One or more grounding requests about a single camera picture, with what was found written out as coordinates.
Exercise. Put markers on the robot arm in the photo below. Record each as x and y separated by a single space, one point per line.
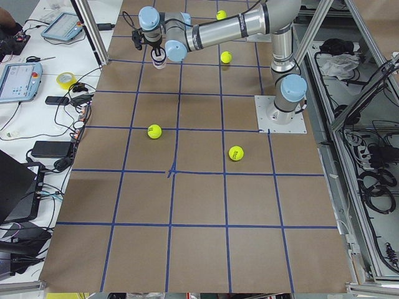
172 36

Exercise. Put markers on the tennis ball front right corner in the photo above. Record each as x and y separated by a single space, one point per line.
221 14

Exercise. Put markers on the black laptop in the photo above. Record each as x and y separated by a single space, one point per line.
20 187

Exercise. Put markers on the tennis ball Wilson front left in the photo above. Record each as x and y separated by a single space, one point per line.
154 131

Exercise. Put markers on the clear tennis ball can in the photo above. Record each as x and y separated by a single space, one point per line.
158 57

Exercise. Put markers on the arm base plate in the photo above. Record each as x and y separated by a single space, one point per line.
272 120
259 38

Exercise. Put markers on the aluminium frame post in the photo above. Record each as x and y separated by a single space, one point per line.
84 13

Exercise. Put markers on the tennis ball near gripper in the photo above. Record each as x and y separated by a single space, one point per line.
226 57

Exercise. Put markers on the teach pendant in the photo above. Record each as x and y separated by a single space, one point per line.
64 28
20 82

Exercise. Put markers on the scissors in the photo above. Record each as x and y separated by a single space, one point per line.
37 59

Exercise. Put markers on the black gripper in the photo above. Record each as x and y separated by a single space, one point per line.
154 45

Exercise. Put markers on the left teach pendant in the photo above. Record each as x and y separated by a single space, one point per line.
20 82

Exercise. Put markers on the tennis ball with black text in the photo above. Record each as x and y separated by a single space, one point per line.
236 153

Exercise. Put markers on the right teach pendant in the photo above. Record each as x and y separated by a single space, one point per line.
64 28

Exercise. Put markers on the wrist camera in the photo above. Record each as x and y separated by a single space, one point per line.
137 38

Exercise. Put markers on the black power adapter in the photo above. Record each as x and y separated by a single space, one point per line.
51 149

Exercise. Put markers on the yellow tape roll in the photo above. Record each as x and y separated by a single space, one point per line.
66 79

